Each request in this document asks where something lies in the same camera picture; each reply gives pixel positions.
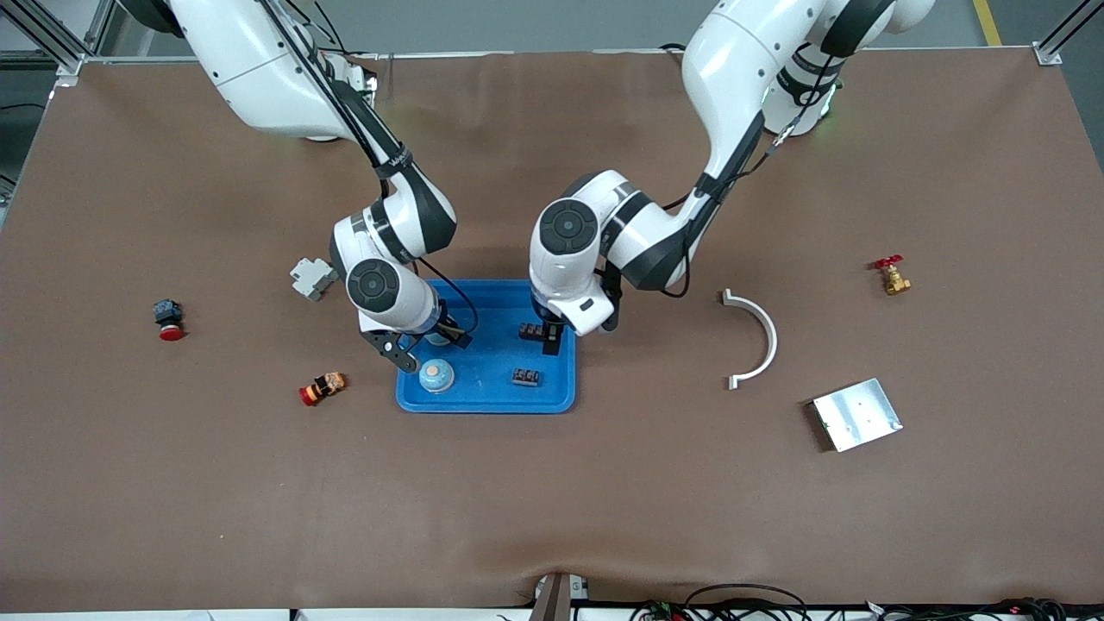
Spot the blue plastic tray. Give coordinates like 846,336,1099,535
395,279,577,415

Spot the white circuit breaker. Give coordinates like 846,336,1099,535
289,257,339,303

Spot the red yellow emergency stop button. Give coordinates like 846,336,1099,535
298,372,348,408

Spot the brown table cover mat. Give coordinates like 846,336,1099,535
0,47,1104,615

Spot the red mushroom push button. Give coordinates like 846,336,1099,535
153,298,186,342

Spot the silver metal plate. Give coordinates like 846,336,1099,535
811,378,904,454

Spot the black right camera mount bracket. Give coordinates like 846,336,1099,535
360,329,424,374

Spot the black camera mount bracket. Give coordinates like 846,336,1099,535
360,329,424,374
600,263,624,334

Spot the black left camera mount bracket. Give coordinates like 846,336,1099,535
600,263,624,334

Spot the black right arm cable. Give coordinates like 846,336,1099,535
259,0,480,339

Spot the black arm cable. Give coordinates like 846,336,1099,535
259,0,480,339
659,50,834,300

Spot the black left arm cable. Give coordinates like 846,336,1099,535
659,50,834,300

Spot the white half ring bracket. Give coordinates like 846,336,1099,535
722,288,779,391

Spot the brass valve red handle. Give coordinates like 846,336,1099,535
873,254,913,297

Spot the black looped cable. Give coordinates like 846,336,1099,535
630,583,812,621

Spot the aluminium frame post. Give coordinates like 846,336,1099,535
1033,0,1104,67
0,0,118,78

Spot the black cable bundle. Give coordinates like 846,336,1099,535
862,597,1104,621

